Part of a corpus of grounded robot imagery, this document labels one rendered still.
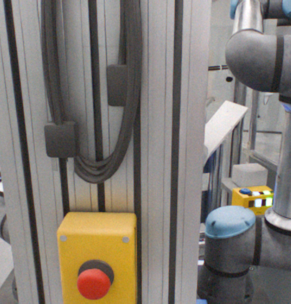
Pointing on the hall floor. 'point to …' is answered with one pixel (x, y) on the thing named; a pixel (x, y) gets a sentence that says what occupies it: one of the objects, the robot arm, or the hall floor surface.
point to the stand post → (214, 180)
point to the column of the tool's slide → (234, 140)
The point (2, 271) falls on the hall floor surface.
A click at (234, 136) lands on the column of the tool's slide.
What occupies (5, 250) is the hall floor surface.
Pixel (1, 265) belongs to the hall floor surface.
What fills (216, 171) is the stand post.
